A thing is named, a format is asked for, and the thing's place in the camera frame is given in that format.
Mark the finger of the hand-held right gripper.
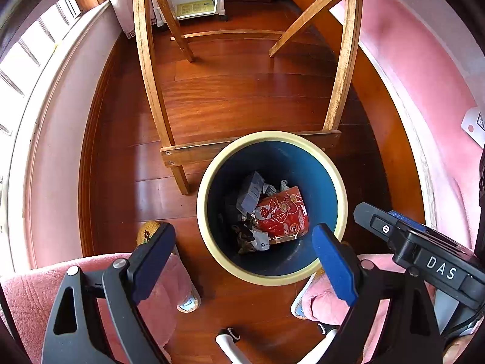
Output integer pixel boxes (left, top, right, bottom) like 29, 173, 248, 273
388, 210, 474, 258
354, 202, 412, 259

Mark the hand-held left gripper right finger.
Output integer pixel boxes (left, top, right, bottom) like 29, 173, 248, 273
311, 223, 444, 364

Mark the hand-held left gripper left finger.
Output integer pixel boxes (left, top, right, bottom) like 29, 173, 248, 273
41, 222, 177, 364

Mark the blue bin with cream rim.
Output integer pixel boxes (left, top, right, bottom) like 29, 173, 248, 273
196, 131, 348, 287

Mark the orange foil snack packet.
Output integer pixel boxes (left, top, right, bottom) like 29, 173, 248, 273
253, 185, 310, 244

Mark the person's right hand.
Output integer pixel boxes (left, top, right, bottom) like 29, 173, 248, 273
443, 343, 467, 364

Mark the yellow plush ornament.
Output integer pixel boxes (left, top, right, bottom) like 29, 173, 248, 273
136, 221, 164, 246

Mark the white blue slipper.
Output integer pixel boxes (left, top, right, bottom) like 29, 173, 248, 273
290, 273, 317, 320
176, 287, 202, 314

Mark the white paper card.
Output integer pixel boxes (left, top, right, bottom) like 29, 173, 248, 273
461, 107, 485, 145

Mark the pink bedsheet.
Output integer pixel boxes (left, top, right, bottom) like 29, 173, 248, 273
280, 0, 485, 243

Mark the yellow paper sheet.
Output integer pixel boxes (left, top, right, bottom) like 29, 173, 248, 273
176, 0, 216, 19

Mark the pale curtain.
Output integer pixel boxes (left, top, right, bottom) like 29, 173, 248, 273
100, 0, 157, 39

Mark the wooden table frame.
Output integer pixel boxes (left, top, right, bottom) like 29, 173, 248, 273
132, 0, 374, 196

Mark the window with frame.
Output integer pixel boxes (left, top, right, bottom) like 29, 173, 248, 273
0, 0, 82, 137

